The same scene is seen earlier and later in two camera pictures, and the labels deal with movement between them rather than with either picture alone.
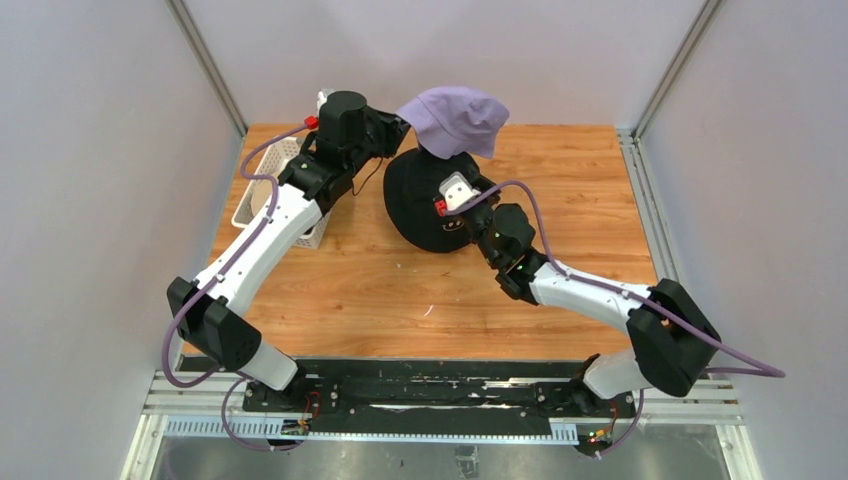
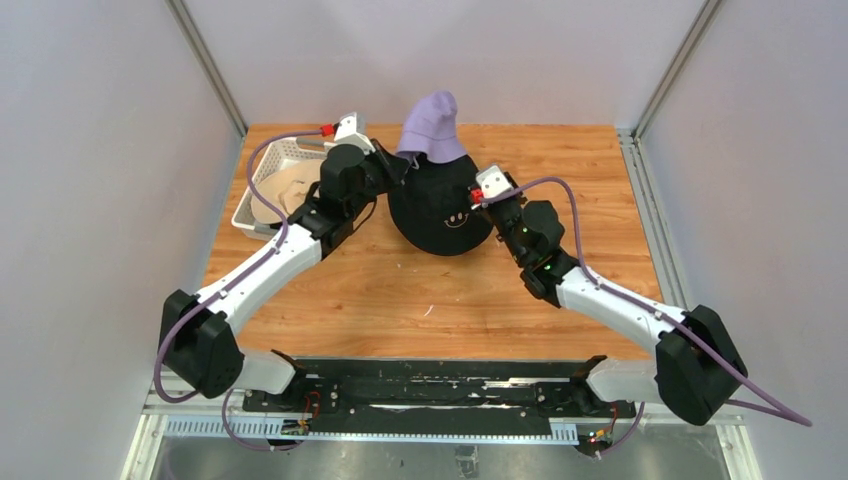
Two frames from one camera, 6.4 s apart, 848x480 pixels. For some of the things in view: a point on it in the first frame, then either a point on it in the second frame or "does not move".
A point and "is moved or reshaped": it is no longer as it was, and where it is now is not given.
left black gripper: x=394 y=129 → x=392 y=167
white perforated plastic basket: x=278 y=153 does not move
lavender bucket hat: x=453 y=119 is moved or reshaped
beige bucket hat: x=412 y=183 does not move
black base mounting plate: x=490 y=392 does not move
